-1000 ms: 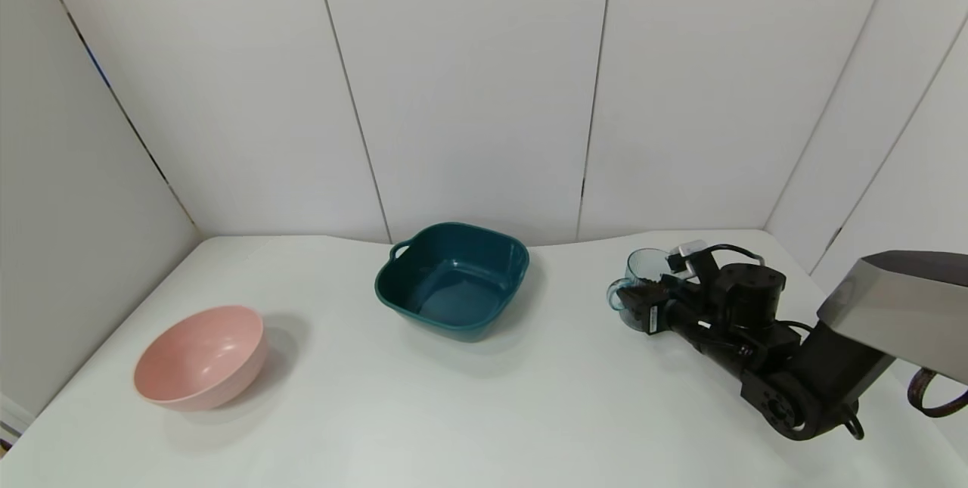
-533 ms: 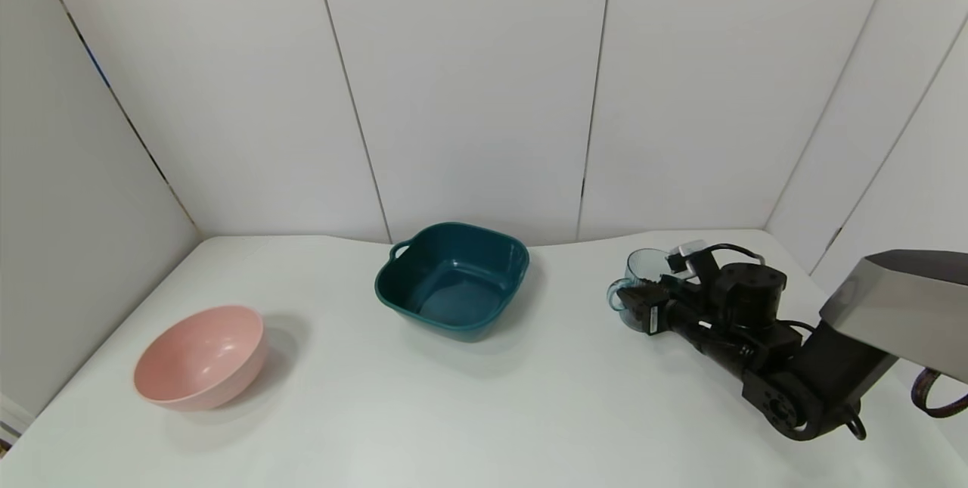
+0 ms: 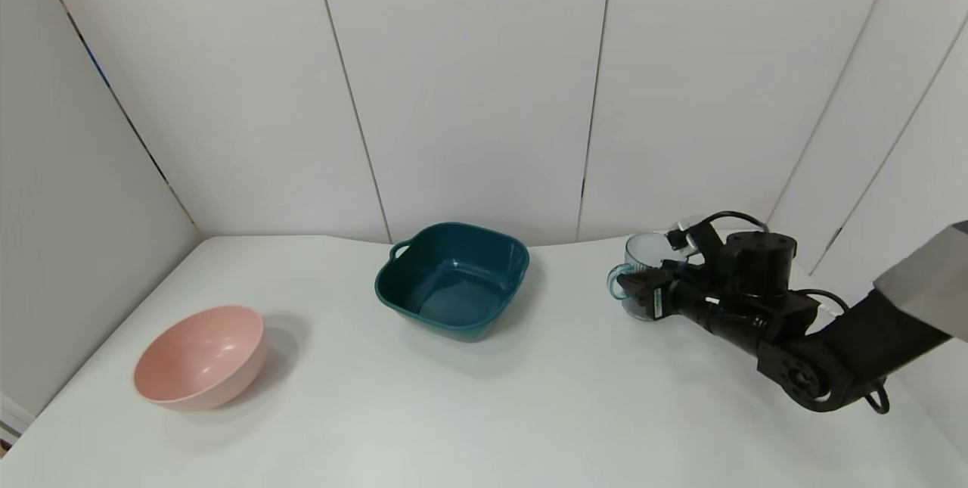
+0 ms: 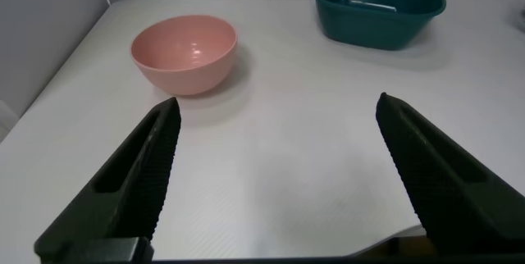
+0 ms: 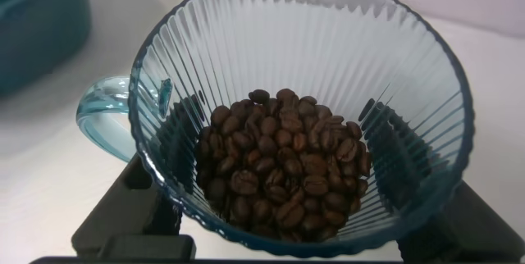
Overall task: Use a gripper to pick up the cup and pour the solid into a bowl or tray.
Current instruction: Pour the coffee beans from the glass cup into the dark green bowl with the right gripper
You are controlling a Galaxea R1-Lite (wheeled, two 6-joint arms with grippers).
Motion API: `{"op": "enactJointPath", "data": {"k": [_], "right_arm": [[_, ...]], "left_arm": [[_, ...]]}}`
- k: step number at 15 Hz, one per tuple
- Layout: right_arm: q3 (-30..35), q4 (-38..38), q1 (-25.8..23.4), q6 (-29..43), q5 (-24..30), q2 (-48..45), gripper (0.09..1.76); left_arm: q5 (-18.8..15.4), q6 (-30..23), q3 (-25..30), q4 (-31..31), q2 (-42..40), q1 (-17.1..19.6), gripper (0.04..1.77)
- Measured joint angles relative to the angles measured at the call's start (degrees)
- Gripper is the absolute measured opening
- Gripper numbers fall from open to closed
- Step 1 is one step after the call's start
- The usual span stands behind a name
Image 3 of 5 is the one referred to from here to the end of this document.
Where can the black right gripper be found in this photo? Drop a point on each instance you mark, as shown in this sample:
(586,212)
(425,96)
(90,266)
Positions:
(656,300)

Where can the translucent blue ribbed plastic cup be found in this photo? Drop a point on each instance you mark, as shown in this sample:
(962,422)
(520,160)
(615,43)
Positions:
(641,250)

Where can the black and grey right robot arm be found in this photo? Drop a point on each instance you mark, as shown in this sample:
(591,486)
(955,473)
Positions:
(870,337)

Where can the pink round bowl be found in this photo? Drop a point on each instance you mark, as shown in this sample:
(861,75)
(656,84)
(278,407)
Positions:
(197,355)

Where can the teal square plastic basin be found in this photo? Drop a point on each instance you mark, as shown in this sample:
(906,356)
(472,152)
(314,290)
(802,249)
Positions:
(454,287)

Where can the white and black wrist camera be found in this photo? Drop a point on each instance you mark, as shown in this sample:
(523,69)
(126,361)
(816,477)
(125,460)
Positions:
(699,238)

